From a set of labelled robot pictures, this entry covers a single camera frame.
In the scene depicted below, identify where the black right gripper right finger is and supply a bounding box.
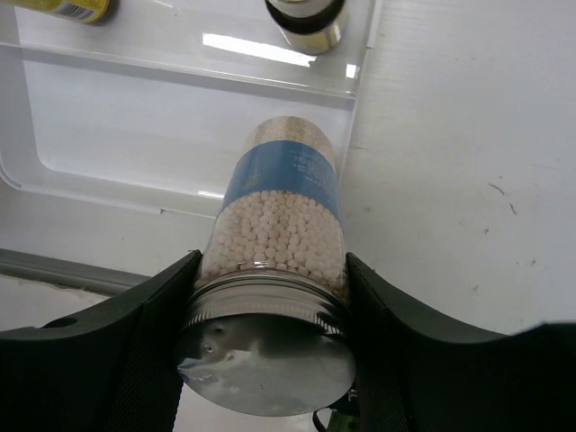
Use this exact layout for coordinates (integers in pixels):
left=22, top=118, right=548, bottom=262
left=346, top=255, right=575, bottom=431

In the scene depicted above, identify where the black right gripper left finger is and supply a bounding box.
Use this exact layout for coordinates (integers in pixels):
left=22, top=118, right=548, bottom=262
left=1, top=251, right=201, bottom=431

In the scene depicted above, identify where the silver-lid blue label jar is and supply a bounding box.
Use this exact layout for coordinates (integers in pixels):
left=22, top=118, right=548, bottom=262
left=175, top=116, right=356, bottom=417

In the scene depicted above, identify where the yellow label brown bottle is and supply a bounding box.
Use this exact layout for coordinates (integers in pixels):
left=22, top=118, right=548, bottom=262
left=3, top=0, right=120, bottom=24

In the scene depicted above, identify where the clear tiered plastic tray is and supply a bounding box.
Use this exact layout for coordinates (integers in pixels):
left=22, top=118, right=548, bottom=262
left=1, top=1, right=383, bottom=218

